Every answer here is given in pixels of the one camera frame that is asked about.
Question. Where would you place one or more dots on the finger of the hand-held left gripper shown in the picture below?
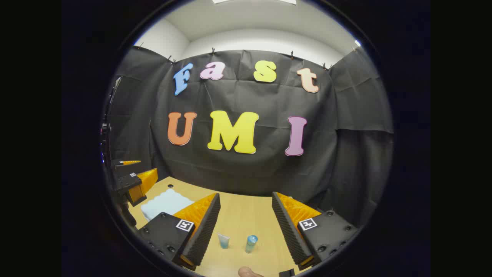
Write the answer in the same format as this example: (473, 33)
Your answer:
(128, 162)
(128, 184)

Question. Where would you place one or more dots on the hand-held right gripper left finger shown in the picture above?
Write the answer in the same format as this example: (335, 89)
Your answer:
(205, 227)

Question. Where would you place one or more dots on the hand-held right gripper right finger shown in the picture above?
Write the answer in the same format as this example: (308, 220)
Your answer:
(287, 227)

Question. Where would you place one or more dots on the white blue skincare tube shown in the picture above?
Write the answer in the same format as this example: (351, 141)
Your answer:
(223, 241)

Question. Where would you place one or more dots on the blue capped clear bottle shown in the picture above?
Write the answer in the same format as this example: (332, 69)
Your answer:
(251, 243)

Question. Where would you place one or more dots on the light blue small suitcase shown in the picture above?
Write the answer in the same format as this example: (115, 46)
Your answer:
(165, 204)

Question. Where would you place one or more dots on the black backdrop cloth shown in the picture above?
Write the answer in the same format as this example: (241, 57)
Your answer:
(246, 173)

